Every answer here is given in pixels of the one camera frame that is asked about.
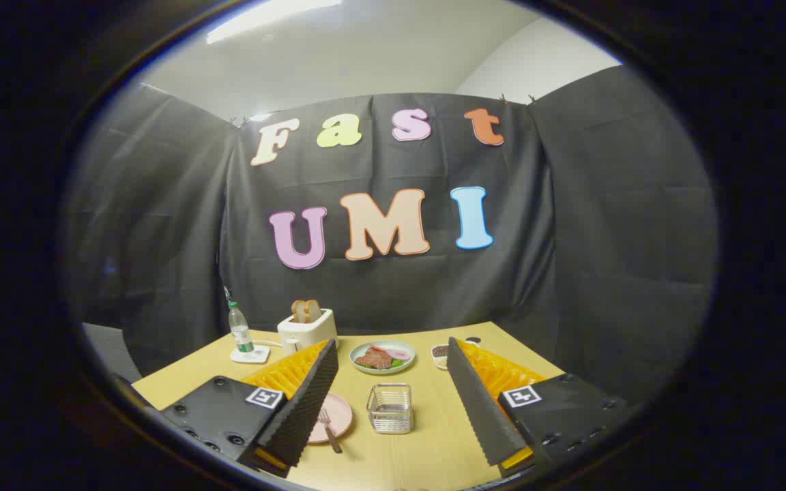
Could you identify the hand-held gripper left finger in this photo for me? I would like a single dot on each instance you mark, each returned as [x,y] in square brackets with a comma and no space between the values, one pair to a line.
[311,402]

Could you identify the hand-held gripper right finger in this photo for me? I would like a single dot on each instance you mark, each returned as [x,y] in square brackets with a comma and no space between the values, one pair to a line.
[478,409]

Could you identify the pink plate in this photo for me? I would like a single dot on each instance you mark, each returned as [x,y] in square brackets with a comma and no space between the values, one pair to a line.
[340,412]

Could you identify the light green plate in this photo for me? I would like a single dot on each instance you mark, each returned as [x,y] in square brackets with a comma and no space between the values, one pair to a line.
[362,369]

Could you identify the white divided seasoning dish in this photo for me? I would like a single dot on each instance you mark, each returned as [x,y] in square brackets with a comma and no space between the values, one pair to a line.
[439,354]

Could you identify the square white coaster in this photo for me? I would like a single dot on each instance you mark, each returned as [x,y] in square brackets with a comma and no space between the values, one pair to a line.
[260,354]

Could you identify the white toaster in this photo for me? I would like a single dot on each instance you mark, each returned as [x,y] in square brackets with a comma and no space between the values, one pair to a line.
[308,332]

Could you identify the brown steak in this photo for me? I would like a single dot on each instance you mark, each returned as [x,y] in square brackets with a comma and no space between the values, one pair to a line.
[372,359]

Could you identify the toast slice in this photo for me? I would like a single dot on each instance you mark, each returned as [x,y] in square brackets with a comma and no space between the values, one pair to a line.
[297,311]
[314,310]

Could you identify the pink ham slice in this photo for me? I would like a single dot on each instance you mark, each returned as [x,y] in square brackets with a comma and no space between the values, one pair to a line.
[400,354]

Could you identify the clear plastic water bottle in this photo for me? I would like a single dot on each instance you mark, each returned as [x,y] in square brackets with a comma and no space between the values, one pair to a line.
[240,334]

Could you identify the black backdrop cloth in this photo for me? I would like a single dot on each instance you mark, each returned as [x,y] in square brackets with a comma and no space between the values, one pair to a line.
[570,239]

